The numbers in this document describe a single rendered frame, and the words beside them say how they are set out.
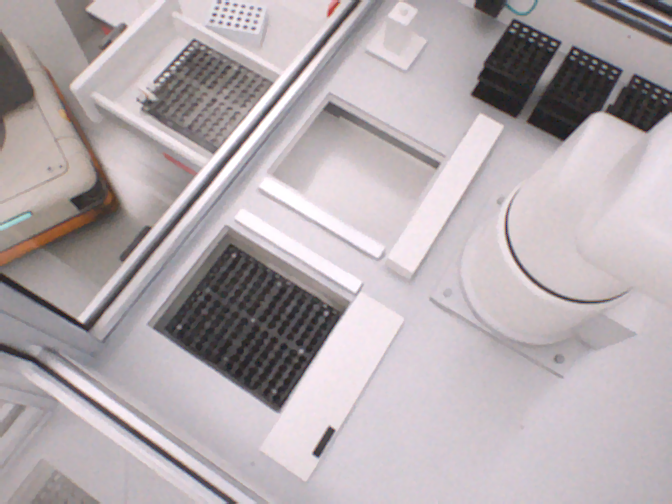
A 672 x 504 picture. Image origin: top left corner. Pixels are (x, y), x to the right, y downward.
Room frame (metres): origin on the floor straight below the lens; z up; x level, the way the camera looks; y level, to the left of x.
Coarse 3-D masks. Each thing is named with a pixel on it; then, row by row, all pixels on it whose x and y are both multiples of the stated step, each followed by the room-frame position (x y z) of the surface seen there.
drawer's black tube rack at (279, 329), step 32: (224, 288) 0.26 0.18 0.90; (256, 288) 0.26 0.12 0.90; (288, 288) 0.27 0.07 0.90; (192, 320) 0.20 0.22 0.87; (224, 320) 0.20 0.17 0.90; (256, 320) 0.21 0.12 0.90; (288, 320) 0.21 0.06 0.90; (320, 320) 0.22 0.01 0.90; (224, 352) 0.16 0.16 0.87; (256, 352) 0.16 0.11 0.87; (288, 352) 0.16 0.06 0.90; (256, 384) 0.11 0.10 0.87; (288, 384) 0.12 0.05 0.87
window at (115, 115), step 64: (0, 0) 0.29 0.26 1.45; (64, 0) 0.34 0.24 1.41; (128, 0) 0.39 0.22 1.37; (192, 0) 0.46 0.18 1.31; (256, 0) 0.55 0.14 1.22; (320, 0) 0.69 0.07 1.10; (0, 64) 0.27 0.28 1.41; (64, 64) 0.31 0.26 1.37; (128, 64) 0.36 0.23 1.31; (192, 64) 0.43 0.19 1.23; (256, 64) 0.53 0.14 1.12; (0, 128) 0.24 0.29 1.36; (64, 128) 0.28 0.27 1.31; (128, 128) 0.33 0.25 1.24; (192, 128) 0.40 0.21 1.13; (0, 192) 0.20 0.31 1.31; (64, 192) 0.24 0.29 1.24; (128, 192) 0.29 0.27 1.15; (192, 192) 0.37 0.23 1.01; (0, 256) 0.16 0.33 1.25; (64, 256) 0.20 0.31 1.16; (128, 256) 0.25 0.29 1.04
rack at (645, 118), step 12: (636, 84) 0.65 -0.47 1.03; (648, 84) 0.65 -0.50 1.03; (624, 96) 0.62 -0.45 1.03; (636, 96) 0.62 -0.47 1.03; (648, 96) 0.62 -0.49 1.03; (660, 96) 0.62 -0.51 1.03; (612, 108) 0.62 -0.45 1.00; (624, 108) 0.60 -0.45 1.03; (636, 108) 0.62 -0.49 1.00; (648, 108) 0.62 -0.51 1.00; (660, 108) 0.60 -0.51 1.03; (624, 120) 0.57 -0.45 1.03; (636, 120) 0.57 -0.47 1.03; (648, 120) 0.57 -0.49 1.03; (660, 120) 0.58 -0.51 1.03
